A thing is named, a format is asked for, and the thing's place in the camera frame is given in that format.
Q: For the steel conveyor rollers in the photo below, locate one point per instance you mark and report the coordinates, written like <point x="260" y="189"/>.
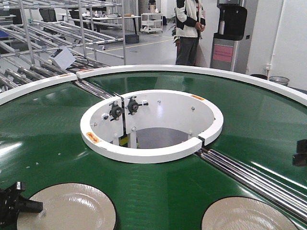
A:
<point x="94" y="90"/>
<point x="283" y="196"/>

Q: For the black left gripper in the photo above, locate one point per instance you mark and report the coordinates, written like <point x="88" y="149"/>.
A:
<point x="11" y="202"/>

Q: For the metal waste bin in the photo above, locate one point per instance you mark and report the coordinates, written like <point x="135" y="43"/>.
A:
<point x="279" y="80"/>

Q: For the white inner ring housing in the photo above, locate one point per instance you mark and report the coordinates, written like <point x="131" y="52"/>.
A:
<point x="110" y="127"/>

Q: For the person in white jacket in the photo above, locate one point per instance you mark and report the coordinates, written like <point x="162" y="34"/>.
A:
<point x="190" y="23"/>

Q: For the steel conveyor rollers left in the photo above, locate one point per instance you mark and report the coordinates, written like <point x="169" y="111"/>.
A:
<point x="94" y="90"/>

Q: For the white control box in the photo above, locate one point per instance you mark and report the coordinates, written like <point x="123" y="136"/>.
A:
<point x="62" y="58"/>

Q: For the metal roller rack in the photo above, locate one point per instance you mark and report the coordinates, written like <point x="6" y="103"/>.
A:
<point x="32" y="30"/>

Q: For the steel conveyor rollers right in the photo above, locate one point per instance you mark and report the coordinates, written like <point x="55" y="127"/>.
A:
<point x="283" y="196"/>

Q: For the white outer conveyor rim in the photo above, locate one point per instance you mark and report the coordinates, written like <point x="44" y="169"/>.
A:
<point x="47" y="82"/>

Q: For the water dispenser machine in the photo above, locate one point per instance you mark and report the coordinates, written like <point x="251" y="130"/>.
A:
<point x="231" y="28"/>

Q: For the beige plate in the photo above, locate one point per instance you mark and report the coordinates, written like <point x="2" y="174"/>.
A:
<point x="70" y="206"/>
<point x="242" y="213"/>

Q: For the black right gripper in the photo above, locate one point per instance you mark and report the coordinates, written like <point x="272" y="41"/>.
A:
<point x="300" y="158"/>

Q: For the white shelving cart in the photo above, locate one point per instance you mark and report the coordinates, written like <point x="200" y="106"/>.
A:
<point x="151" y="23"/>

